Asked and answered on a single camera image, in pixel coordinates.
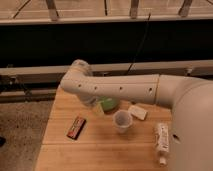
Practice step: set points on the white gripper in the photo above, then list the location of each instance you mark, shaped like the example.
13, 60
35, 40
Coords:
90, 101

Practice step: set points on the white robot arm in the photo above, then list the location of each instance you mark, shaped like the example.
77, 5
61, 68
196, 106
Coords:
190, 100

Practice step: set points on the green bowl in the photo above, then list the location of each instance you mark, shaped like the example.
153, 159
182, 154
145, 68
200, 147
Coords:
107, 103

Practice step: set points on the white soap bar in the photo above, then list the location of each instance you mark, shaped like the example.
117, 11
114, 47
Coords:
137, 112

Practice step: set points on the white toothpaste tube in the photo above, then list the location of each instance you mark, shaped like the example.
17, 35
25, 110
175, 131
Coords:
162, 143

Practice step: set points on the white rail bar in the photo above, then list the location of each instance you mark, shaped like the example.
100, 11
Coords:
51, 74

